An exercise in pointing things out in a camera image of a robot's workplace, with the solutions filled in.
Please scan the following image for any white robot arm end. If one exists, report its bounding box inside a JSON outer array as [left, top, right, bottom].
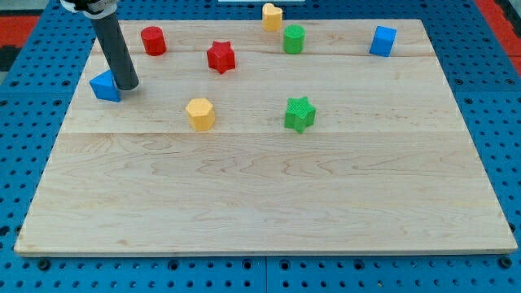
[[60, 0, 119, 20]]

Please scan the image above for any green star block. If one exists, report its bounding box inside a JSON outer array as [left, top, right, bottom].
[[284, 96, 316, 133]]

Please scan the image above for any wooden board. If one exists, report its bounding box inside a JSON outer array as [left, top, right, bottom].
[[15, 20, 517, 257]]

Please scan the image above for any red star block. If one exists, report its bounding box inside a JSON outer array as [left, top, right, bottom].
[[207, 41, 236, 74]]

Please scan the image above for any yellow hexagon block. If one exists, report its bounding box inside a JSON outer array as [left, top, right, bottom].
[[186, 98, 215, 131]]

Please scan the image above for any green cylinder block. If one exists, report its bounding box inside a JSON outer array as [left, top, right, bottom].
[[282, 24, 306, 55]]

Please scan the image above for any yellow heart block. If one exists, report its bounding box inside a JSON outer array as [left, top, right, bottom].
[[261, 3, 282, 32]]

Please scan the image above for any red cylinder block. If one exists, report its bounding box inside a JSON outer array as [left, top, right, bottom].
[[141, 26, 166, 56]]

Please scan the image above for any blue cube block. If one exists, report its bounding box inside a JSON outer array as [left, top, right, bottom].
[[369, 25, 397, 57]]

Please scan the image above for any blue triangle block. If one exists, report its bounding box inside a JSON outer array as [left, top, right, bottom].
[[89, 70, 120, 103]]

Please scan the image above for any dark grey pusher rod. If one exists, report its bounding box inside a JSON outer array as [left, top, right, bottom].
[[90, 12, 139, 90]]

